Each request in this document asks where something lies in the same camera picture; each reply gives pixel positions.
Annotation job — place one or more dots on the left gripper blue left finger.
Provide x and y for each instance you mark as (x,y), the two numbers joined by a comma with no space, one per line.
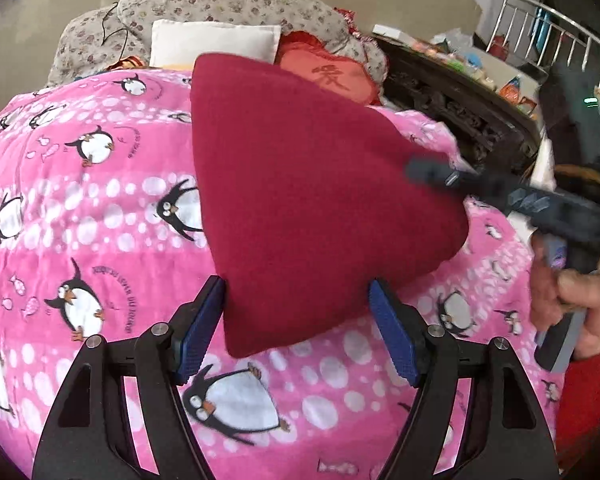
(193,326)

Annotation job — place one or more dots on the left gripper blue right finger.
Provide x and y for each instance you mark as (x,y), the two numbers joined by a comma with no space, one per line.
(403,331)

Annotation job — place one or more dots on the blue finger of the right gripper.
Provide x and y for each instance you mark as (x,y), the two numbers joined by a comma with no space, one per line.
(439,175)

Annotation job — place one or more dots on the dark red fleece shirt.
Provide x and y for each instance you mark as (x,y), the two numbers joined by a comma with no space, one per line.
(305,201)

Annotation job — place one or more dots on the person's right hand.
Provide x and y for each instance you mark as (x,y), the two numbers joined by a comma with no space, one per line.
(555,293)

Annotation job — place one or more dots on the carved dark wooden cabinet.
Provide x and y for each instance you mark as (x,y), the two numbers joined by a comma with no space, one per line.
(490,132)

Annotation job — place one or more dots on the pink penguin quilt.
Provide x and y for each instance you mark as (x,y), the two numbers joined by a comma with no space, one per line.
(82,168)

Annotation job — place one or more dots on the metal stair railing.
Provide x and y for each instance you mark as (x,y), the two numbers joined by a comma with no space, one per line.
(533,33)

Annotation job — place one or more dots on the red heart-shaped cushion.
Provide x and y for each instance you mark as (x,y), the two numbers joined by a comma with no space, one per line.
(305,56)

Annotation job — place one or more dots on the yellow orange blanket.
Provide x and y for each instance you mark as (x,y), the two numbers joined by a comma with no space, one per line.
(131,62)

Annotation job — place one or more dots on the white square pillow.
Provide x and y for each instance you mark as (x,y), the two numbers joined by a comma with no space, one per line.
(178,44)

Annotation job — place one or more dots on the floral grey bedding roll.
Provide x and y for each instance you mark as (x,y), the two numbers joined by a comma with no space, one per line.
(98,38)

